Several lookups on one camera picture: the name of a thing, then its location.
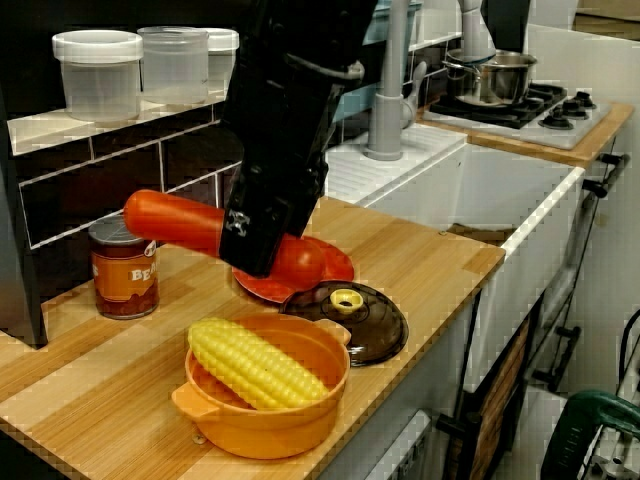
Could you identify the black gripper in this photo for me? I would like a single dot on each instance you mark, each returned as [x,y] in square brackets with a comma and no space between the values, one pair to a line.
[280,150]

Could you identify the red toy sausage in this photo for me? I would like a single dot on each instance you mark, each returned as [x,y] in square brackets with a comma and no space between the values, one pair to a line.
[175,222]

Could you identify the brown lid yellow knob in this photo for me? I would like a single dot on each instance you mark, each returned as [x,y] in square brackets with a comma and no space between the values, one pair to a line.
[385,330]

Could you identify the red toy plate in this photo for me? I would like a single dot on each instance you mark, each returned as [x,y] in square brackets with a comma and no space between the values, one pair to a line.
[340,265]

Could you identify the yellow toy corn cob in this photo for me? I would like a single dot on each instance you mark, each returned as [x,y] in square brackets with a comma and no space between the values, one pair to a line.
[250,365]

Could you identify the teal plastic bin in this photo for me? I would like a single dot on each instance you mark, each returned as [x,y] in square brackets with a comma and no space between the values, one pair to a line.
[360,102]

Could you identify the brown toy bean can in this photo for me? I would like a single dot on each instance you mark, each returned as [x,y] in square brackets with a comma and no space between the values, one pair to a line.
[125,290]

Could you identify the cream shelf ledge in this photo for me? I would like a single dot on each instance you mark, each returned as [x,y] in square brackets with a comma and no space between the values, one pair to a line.
[150,117]

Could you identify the white lidded plastic jar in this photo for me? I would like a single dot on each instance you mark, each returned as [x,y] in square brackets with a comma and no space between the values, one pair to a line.
[97,85]
[222,55]

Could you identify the dark tile backsplash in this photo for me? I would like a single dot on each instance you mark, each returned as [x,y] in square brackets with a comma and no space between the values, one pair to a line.
[100,195]

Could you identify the clear lidded plastic jar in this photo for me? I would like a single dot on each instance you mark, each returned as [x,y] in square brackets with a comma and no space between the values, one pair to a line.
[172,70]

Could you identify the white toy kitchen cabinet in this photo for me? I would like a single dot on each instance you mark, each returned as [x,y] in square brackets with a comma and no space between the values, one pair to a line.
[425,360]

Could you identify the orange toy pot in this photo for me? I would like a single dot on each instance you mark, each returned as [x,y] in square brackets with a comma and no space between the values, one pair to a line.
[270,430]

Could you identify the white toy sink unit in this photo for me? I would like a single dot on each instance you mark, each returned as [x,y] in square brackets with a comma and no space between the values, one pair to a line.
[500,190]

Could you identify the toy stove top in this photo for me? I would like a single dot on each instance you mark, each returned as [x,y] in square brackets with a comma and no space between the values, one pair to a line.
[500,117]

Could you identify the grey dispenser panel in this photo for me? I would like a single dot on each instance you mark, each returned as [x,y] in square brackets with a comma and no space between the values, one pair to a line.
[407,450]

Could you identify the steel cooking pot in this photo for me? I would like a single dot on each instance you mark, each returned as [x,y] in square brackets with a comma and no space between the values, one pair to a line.
[505,80]

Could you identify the wood grain cabinet door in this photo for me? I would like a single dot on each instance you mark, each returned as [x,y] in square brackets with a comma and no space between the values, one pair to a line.
[500,400]

